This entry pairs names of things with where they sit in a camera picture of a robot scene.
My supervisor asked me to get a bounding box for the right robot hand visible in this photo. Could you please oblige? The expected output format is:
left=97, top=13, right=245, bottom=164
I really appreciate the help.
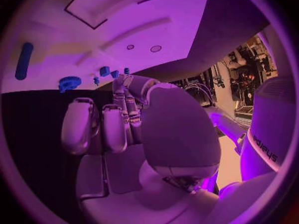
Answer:
left=60, top=74, right=222, bottom=224

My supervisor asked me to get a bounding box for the white task board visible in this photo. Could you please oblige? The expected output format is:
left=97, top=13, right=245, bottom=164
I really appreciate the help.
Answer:
left=0, top=0, right=211, bottom=94

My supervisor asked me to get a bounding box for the dark equipment rack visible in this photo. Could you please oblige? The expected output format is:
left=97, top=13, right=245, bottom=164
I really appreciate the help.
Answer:
left=230, top=37, right=279, bottom=114

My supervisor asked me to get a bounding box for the blue gear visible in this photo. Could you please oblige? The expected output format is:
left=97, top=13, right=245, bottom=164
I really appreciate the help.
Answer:
left=58, top=76, right=82, bottom=94

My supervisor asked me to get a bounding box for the medium blue cylinder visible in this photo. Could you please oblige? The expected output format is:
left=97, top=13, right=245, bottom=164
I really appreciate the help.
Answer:
left=14, top=42, right=34, bottom=81

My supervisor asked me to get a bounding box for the white cable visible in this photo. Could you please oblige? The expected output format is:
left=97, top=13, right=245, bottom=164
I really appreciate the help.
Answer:
left=185, top=85, right=208, bottom=105
left=197, top=83, right=216, bottom=105

